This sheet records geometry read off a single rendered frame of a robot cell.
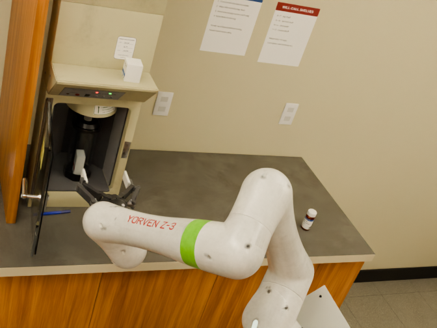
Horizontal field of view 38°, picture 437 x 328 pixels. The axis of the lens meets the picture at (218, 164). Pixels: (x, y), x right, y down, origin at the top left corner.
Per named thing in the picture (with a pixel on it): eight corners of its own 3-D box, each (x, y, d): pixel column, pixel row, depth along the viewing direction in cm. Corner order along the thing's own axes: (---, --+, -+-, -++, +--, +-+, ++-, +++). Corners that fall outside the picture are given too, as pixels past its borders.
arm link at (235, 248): (281, 246, 146) (262, 217, 138) (259, 295, 140) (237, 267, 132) (217, 233, 156) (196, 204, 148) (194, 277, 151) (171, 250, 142)
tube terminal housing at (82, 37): (19, 165, 241) (48, -31, 202) (102, 168, 255) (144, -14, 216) (26, 206, 223) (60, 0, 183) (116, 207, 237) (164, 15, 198)
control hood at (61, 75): (45, 90, 199) (50, 62, 194) (143, 98, 213) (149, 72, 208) (51, 109, 190) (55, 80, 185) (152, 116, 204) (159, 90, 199)
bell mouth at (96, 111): (61, 89, 222) (64, 75, 219) (110, 94, 229) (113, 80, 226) (69, 116, 208) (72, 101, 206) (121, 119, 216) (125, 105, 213)
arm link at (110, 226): (194, 275, 151) (214, 237, 156) (173, 248, 143) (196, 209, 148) (90, 247, 172) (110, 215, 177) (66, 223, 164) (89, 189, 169)
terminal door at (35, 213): (33, 198, 219) (49, 99, 199) (32, 259, 195) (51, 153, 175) (30, 198, 219) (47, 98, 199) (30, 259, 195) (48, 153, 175)
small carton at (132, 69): (121, 73, 201) (125, 56, 198) (136, 75, 203) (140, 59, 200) (123, 81, 197) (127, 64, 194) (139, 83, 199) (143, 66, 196)
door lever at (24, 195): (39, 184, 195) (39, 177, 194) (39, 203, 188) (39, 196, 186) (21, 182, 193) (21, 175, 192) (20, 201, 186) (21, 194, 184)
